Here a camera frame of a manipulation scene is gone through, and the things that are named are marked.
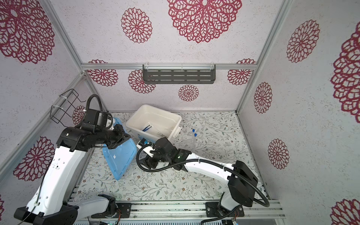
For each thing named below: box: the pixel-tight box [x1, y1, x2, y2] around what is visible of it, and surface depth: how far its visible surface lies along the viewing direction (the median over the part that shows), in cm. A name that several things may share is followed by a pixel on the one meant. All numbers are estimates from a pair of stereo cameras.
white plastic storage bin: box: [125, 104, 183, 144], surface depth 103 cm
